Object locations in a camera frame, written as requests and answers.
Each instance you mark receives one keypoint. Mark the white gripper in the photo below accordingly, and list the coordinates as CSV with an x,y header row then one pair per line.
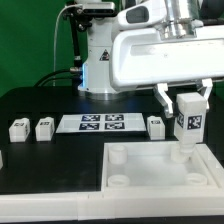
x,y
142,59

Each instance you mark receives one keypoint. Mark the black camera stand pole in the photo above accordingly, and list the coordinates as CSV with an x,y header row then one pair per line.
x,y
76,49

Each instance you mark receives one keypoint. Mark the white left fence piece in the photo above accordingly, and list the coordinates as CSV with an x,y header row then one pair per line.
x,y
1,160

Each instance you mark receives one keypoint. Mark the white square tabletop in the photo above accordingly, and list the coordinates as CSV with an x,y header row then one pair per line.
x,y
149,165

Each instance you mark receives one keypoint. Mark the white front fence bar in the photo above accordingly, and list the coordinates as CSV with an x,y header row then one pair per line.
x,y
109,205

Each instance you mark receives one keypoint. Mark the white fence bar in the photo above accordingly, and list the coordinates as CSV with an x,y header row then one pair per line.
x,y
213,165
109,205

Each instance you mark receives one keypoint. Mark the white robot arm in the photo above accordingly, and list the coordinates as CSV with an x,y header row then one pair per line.
x,y
174,19

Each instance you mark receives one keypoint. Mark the white tag sheet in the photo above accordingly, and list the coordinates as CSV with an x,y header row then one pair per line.
x,y
110,122

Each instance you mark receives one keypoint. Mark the black camera on stand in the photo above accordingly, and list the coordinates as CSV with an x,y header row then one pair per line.
x,y
93,9

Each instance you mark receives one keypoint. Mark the white right fence bar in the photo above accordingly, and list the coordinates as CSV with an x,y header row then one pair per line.
x,y
213,165

